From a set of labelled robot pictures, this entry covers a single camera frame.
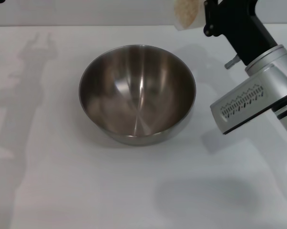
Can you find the stainless steel mixing bowl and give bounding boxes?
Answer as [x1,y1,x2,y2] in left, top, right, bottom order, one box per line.
[78,44,196,146]

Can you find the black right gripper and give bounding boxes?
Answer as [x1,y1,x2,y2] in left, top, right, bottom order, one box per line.
[204,0,277,66]

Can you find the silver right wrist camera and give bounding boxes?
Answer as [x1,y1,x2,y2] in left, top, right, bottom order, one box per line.
[210,64,287,135]

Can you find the white rice grains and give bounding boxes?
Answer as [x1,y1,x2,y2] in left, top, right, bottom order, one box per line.
[175,0,199,27]

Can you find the clear plastic measuring cup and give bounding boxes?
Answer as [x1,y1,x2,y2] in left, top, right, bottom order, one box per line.
[173,0,206,31]

